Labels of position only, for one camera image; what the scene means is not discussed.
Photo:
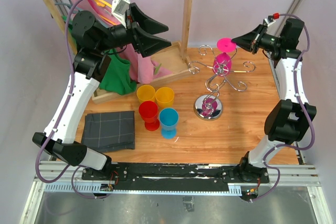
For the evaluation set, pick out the wooden clothes rack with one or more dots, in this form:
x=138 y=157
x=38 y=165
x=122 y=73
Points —
x=174 y=57

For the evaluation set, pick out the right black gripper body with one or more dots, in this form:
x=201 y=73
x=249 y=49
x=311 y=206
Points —
x=258 y=41

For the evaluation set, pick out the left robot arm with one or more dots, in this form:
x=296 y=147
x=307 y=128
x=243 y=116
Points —
x=58 y=138

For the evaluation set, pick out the magenta wine glass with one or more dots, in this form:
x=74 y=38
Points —
x=222 y=63

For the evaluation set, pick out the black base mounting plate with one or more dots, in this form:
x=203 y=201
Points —
x=169 y=174

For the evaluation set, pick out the yellow wine glass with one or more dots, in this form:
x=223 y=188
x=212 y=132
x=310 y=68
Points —
x=146 y=93
x=165 y=97

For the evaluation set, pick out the red wine glass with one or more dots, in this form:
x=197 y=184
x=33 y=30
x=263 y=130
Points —
x=149 y=111

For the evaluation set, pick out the grey clothes hanger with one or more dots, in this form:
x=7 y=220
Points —
x=64 y=6

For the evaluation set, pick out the blue wine glass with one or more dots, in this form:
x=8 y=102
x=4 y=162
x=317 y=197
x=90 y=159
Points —
x=168 y=118

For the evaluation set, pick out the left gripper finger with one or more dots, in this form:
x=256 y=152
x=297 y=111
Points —
x=147 y=44
x=148 y=24

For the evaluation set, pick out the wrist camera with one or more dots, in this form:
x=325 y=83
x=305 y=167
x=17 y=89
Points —
x=119 y=8
x=268 y=21

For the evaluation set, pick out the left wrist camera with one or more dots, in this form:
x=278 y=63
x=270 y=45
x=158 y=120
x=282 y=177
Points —
x=119 y=8

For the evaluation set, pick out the dark grey folded cloth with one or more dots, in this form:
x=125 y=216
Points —
x=109 y=131

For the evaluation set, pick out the pink t-shirt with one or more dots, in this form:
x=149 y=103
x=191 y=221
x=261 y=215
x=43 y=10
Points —
x=141 y=69

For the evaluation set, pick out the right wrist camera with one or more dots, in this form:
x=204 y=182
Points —
x=268 y=21

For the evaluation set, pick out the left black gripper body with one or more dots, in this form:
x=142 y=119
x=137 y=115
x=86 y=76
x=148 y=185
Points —
x=130 y=28

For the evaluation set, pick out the green tank top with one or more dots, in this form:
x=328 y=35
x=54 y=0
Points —
x=115 y=77

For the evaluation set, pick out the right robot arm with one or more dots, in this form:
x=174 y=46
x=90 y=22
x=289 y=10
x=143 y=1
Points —
x=292 y=116

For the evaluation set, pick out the green wine glass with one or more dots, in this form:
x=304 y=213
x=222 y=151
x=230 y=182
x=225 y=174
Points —
x=157 y=68

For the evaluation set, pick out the grey cable duct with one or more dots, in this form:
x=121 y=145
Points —
x=155 y=189

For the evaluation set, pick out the chrome wine glass rack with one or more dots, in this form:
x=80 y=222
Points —
x=209 y=107

